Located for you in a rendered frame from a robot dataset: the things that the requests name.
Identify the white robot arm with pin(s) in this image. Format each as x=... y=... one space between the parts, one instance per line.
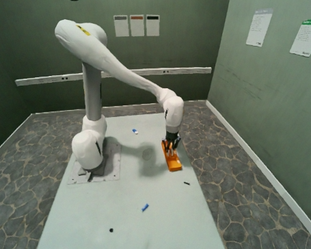
x=88 y=42

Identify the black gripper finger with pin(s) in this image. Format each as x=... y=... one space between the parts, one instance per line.
x=175 y=145
x=168 y=145

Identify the orange three-compartment tray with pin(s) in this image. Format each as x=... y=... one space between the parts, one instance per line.
x=173 y=163

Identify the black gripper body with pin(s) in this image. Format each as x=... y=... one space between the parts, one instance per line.
x=171 y=136

